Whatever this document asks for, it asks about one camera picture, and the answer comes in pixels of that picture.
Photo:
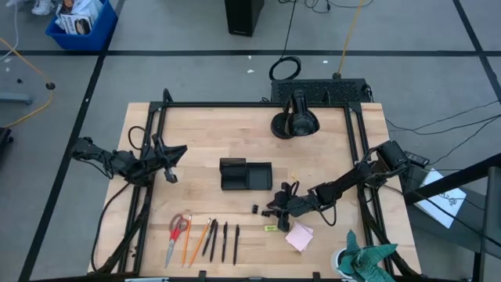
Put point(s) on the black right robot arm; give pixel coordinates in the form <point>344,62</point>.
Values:
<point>344,182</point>

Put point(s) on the printed booklet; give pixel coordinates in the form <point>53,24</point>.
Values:
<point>76,24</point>

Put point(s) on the white printed paper sheet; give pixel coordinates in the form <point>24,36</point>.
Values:
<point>442,203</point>

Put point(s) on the orange pencil with pink eraser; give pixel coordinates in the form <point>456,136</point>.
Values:
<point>186,241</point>
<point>199,243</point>

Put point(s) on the person's foot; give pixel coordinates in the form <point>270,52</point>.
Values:
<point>42,7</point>

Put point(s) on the black binder clip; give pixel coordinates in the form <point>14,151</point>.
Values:
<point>254,209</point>
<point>266,214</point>

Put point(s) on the pink sticky note pad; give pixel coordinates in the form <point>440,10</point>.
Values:
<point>297,239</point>

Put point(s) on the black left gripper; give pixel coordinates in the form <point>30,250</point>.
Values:
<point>152,160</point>

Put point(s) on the black metal beam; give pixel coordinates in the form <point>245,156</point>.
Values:
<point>450,184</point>

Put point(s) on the pink sticky note sheet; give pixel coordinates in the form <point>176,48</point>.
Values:
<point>308,228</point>

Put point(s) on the black vented box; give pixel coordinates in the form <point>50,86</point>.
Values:
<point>321,91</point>

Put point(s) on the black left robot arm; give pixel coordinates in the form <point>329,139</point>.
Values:
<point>125,162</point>

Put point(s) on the black floor plug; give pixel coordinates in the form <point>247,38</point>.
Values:
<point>50,85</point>

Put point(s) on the black pen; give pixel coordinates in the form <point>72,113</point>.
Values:
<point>213,242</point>
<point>236,244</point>
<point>224,242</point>
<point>209,237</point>

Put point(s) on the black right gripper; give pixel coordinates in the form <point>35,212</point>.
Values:
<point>301,205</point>

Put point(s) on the black chair base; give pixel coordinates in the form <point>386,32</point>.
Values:
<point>4,137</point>

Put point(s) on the black power adapter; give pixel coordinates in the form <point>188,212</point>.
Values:
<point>417,158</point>

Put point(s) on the teal paper plant in pot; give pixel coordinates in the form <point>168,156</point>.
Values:
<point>364,258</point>

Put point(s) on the black tower case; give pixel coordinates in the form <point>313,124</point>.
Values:
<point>242,15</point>

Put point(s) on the grey metal bar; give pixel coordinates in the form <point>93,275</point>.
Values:
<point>15,98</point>

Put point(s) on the black mesh desk organizer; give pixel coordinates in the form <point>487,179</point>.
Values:
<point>258,176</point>

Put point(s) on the small yellow-green highlighter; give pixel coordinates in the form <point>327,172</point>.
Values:
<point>271,228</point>

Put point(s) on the blue plastic bin with papers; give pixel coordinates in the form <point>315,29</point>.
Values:
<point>90,39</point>

